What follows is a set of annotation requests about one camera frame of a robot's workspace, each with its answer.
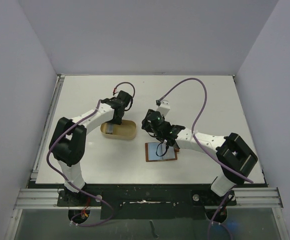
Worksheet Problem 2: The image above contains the black thin wire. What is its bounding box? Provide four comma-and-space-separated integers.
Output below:
156, 141, 170, 158

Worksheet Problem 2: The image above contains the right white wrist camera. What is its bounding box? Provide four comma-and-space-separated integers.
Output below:
156, 100, 171, 117

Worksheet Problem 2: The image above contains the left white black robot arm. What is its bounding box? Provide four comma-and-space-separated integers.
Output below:
47, 90, 136, 206

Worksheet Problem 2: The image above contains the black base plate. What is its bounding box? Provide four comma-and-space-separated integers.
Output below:
57, 184, 237, 220

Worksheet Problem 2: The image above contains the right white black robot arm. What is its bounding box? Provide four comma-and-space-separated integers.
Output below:
141, 109, 258, 205

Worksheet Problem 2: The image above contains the beige oval tray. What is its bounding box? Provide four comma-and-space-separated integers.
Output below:
100, 119, 137, 141

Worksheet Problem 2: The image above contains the brown leather card holder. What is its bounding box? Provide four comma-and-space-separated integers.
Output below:
145, 142, 177, 162

